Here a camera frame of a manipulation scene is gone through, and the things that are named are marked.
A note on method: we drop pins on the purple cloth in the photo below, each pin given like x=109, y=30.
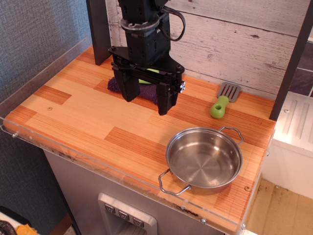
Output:
x=148, y=90

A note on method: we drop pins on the clear acrylic guard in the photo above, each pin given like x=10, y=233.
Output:
x=75, y=116

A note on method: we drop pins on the grey spatula green handle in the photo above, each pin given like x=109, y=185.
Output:
x=227, y=93

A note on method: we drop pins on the dark post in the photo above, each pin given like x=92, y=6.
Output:
x=99, y=28
x=293, y=62

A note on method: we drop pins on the dark left post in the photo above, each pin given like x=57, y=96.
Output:
x=99, y=28

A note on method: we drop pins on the green pear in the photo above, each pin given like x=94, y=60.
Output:
x=148, y=78

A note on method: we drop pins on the dark right post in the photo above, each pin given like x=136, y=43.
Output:
x=293, y=62

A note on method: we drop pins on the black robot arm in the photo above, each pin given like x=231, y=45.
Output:
x=146, y=57

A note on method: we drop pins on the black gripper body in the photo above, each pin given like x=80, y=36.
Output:
x=170, y=71

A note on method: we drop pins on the silver dispenser panel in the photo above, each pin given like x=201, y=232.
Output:
x=122, y=219

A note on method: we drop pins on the silver pot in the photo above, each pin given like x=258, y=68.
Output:
x=205, y=159

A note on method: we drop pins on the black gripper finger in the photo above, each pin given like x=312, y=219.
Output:
x=128, y=83
x=166, y=97

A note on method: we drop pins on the orange black object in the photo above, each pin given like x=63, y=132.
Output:
x=7, y=228

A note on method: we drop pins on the grey toy fridge cabinet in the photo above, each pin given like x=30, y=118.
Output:
x=81, y=187

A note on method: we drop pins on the white toy sink unit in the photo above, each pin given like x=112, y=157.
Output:
x=289, y=159

